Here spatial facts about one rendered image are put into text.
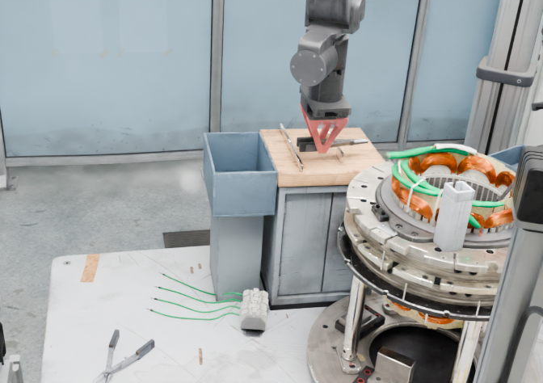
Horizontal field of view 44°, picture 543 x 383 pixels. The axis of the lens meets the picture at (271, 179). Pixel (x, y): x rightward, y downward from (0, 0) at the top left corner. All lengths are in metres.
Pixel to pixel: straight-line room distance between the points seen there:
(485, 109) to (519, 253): 0.99
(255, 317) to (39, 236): 1.91
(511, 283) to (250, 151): 0.86
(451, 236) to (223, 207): 0.41
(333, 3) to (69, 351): 0.71
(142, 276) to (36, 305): 1.29
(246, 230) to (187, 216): 1.89
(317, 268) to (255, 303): 0.13
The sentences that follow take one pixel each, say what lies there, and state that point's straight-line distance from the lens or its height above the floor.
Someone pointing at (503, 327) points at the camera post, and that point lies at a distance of 0.52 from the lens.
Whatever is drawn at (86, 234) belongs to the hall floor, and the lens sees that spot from 2.99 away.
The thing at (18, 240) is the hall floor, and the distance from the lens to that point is 3.01.
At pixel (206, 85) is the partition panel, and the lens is 3.26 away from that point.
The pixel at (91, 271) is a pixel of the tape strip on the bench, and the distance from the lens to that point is 1.39.
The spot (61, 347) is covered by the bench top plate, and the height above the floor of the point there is 0.78.
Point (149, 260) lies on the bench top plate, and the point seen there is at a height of 0.78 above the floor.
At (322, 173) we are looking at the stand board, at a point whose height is 1.06.
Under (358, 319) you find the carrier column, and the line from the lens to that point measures 1.10.
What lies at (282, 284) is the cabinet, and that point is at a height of 0.83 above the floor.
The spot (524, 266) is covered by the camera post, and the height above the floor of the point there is 1.32.
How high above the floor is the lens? 1.57
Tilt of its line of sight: 27 degrees down
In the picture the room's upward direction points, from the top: 4 degrees clockwise
